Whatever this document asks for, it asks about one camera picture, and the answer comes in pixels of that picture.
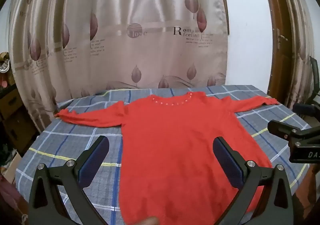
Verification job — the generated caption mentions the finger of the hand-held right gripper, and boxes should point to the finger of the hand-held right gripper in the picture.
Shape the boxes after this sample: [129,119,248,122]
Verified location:
[267,119,302,142]
[292,103,320,116]

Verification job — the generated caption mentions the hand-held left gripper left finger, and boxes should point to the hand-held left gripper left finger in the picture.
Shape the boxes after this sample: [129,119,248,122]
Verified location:
[28,136,110,225]

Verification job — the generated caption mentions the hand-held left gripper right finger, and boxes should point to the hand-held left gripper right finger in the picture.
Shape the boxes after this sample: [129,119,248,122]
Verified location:
[212,136,293,225]

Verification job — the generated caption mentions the red knit sweater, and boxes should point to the red knit sweater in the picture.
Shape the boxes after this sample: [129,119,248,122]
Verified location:
[54,91,280,225]

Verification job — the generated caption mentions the black office chair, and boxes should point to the black office chair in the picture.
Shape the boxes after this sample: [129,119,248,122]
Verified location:
[306,56,320,105]

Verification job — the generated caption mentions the grey plaid blanket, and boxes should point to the grey plaid blanket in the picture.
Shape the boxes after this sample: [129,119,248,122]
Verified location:
[15,84,313,225]

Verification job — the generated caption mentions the wooden cabinet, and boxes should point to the wooden cabinet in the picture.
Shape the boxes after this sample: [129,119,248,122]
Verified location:
[0,82,38,155]

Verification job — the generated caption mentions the beige leaf-print curtain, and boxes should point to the beige leaf-print curtain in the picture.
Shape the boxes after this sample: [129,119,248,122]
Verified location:
[7,0,230,135]

